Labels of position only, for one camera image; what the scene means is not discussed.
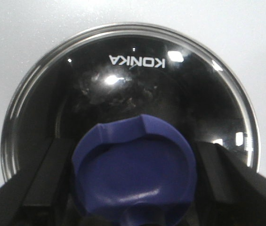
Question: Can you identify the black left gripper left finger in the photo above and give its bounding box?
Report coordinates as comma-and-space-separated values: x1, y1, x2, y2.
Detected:
0, 138, 73, 226

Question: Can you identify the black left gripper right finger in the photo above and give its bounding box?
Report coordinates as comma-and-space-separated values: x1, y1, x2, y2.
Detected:
195, 142, 266, 226

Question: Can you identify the glass lid blue knob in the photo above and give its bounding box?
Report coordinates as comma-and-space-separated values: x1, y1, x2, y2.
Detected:
1, 24, 259, 226

